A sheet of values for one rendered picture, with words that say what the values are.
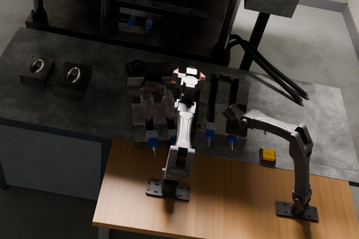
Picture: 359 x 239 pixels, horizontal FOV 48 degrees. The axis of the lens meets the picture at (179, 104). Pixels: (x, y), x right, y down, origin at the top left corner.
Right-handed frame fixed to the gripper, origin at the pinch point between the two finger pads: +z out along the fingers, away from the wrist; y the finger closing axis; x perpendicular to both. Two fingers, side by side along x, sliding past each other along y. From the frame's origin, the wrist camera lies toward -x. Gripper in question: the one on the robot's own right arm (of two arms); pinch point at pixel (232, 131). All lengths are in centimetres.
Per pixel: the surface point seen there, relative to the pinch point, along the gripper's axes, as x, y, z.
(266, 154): 8.0, -19.2, 3.6
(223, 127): -1.9, 4.4, 3.4
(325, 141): -7, -54, 16
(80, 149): 19, 75, 28
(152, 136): 9.9, 38.3, -1.9
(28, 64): -19, 110, 18
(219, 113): -9.5, 6.4, 8.3
